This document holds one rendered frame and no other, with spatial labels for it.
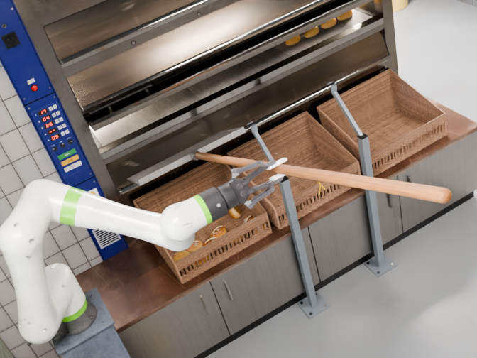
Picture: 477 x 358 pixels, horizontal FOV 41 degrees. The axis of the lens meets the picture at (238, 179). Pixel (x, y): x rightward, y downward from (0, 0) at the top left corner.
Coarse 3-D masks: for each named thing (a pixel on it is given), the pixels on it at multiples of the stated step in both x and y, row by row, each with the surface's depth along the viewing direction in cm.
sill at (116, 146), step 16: (352, 32) 362; (320, 48) 357; (288, 64) 351; (256, 80) 346; (208, 96) 343; (224, 96) 341; (176, 112) 337; (192, 112) 337; (144, 128) 332; (160, 128) 332; (112, 144) 327; (128, 144) 327
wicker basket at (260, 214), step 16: (192, 176) 351; (208, 176) 354; (224, 176) 358; (160, 192) 346; (176, 192) 350; (192, 192) 353; (160, 208) 348; (240, 208) 356; (256, 208) 339; (208, 224) 352; (224, 224) 349; (240, 224) 345; (256, 224) 327; (224, 240) 322; (240, 240) 327; (256, 240) 333; (192, 256) 316; (224, 256) 327; (176, 272) 319; (192, 272) 321
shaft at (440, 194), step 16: (208, 160) 261; (224, 160) 239; (240, 160) 224; (304, 176) 174; (320, 176) 164; (336, 176) 156; (352, 176) 150; (400, 192) 130; (416, 192) 125; (432, 192) 120; (448, 192) 118
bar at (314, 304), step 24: (312, 96) 321; (336, 96) 325; (264, 120) 314; (264, 144) 312; (360, 144) 324; (288, 192) 313; (288, 216) 323; (384, 264) 377; (312, 288) 356; (312, 312) 362
